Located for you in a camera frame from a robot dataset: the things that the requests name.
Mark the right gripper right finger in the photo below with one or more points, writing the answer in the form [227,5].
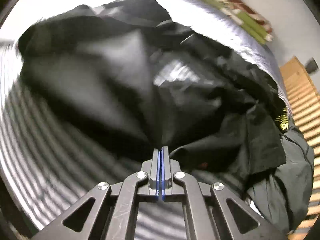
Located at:
[171,184]

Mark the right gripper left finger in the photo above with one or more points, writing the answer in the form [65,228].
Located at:
[148,189]

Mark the black garment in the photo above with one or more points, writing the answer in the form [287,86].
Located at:
[134,80]

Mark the blue striped bed sheet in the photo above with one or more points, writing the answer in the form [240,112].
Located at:
[49,163]

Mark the dark grey jacket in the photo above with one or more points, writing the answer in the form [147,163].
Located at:
[282,196]

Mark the black shirt yellow print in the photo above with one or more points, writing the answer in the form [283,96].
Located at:
[281,119]

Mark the folded green red blanket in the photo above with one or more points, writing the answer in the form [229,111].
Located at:
[243,15]

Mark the dark vase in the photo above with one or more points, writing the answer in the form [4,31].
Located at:
[311,66]

